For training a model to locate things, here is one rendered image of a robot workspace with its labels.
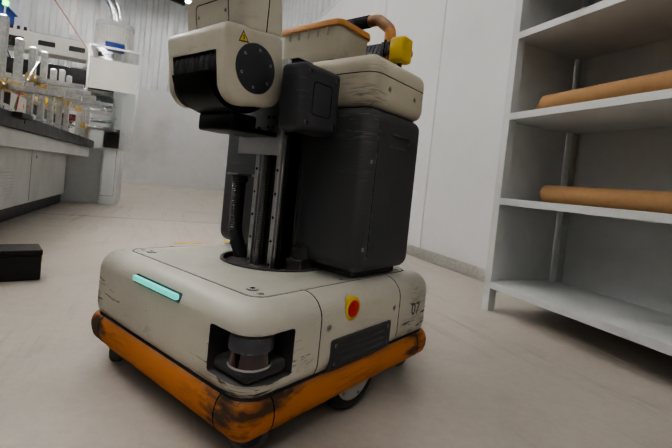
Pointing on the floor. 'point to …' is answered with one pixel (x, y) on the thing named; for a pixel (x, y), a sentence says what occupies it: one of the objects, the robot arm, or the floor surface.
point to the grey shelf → (588, 142)
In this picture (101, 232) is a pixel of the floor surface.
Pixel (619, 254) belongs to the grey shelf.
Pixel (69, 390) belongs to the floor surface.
